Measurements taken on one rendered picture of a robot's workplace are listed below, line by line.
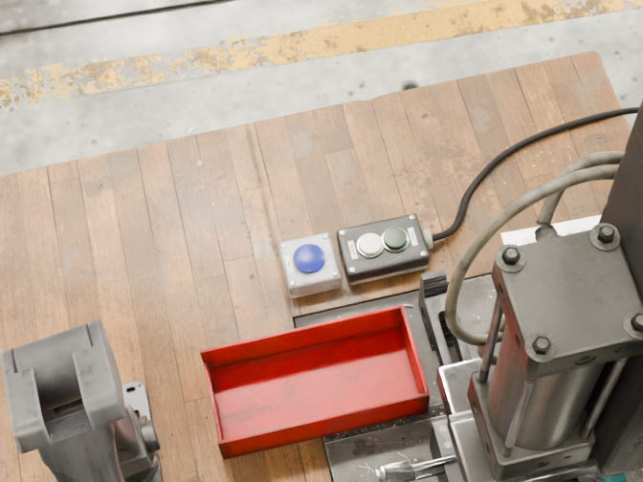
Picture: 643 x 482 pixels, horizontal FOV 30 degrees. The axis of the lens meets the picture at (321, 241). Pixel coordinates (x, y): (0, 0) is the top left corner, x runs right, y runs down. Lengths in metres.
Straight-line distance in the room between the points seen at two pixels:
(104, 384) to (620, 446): 0.43
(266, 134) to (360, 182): 0.15
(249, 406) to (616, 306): 0.70
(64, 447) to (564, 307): 0.43
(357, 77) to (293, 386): 1.42
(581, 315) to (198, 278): 0.78
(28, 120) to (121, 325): 1.36
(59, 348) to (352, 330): 0.50
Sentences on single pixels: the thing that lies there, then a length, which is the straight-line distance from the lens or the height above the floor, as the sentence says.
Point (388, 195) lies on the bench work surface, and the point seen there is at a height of 0.90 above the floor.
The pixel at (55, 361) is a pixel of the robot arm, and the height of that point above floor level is 1.31.
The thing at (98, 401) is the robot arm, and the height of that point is 1.34.
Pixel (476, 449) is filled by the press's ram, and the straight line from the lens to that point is 1.15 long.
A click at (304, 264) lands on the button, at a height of 0.94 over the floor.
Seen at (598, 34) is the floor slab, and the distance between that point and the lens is 2.90.
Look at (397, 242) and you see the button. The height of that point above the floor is 0.94.
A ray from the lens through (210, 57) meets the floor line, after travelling 2.84.
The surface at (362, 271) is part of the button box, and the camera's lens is 1.50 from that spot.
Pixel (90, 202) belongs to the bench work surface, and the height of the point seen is 0.90.
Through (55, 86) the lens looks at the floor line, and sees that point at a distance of 2.87.
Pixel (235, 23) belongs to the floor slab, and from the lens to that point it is 2.90.
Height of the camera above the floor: 2.27
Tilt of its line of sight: 62 degrees down
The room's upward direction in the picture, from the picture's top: 4 degrees counter-clockwise
